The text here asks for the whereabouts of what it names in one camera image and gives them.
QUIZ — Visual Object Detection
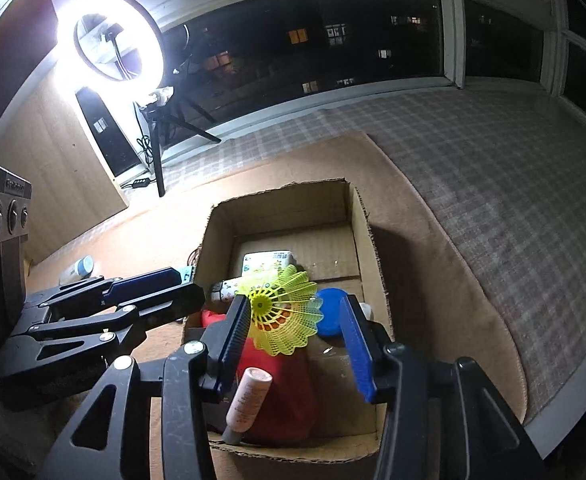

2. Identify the blue round lid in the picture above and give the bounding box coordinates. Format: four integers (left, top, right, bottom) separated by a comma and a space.
315, 287, 355, 339

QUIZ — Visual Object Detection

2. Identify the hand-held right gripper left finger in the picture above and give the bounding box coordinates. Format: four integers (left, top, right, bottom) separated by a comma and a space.
36, 294, 251, 480

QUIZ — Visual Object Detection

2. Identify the black tripod stand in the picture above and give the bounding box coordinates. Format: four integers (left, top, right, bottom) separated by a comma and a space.
138, 87, 222, 198

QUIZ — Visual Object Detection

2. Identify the yellow shuttlecock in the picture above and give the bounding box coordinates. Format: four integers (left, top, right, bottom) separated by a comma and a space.
238, 266, 325, 357

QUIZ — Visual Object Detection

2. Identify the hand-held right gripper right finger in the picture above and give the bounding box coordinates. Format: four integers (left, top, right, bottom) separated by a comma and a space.
338, 294, 544, 480

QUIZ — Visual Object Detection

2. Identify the white printed tissue pack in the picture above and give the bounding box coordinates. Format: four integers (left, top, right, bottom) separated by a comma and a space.
241, 251, 296, 277

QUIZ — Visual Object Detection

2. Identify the red fabric pouch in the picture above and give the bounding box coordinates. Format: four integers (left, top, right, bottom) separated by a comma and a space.
200, 310, 321, 447

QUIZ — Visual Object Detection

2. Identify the brown cardboard box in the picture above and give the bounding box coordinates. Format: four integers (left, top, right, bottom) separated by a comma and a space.
180, 177, 396, 463

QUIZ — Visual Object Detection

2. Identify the white window frame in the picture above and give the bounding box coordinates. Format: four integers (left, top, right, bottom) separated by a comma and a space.
0, 0, 586, 161

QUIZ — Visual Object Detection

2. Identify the black cable with controller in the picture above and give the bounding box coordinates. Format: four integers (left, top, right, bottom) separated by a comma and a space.
120, 102, 156, 191

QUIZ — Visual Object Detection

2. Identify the white ring light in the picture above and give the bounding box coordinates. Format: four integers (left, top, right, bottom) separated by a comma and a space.
56, 0, 166, 93

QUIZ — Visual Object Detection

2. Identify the white printed tube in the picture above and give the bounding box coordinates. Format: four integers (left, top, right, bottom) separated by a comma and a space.
210, 276, 254, 306

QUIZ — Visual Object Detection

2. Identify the light wooden board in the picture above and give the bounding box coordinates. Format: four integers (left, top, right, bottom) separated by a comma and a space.
0, 67, 131, 263

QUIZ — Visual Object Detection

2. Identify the pale lotion bottle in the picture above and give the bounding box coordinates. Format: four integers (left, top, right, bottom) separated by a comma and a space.
224, 366, 274, 445

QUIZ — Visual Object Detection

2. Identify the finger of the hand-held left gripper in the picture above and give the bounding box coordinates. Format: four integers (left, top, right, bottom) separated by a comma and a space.
26, 266, 181, 322
0, 282, 207, 408

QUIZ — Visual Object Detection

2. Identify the white and blue jar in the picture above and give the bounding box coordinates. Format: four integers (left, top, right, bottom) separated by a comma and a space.
58, 255, 95, 287

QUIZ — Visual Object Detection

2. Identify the grey checked mat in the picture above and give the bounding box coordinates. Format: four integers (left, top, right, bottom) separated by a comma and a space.
123, 80, 586, 426

